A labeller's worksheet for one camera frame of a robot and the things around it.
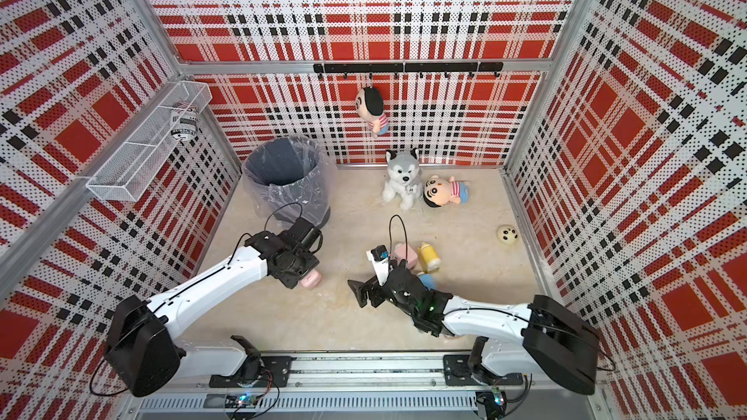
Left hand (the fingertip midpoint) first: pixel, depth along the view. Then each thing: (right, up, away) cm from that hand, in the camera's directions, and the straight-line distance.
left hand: (313, 267), depth 83 cm
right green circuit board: (+47, -26, -16) cm, 56 cm away
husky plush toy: (+27, +27, +14) cm, 40 cm away
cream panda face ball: (+62, +8, +13) cm, 63 cm away
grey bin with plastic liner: (-11, +27, +12) cm, 31 cm away
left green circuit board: (-13, -29, -14) cm, 34 cm away
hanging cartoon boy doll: (+16, +50, +8) cm, 53 cm away
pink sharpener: (+1, -2, -6) cm, 6 cm away
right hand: (+16, -1, -4) cm, 16 cm away
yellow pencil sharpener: (+34, +2, +3) cm, 34 cm away
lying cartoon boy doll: (+40, +22, +19) cm, 49 cm away
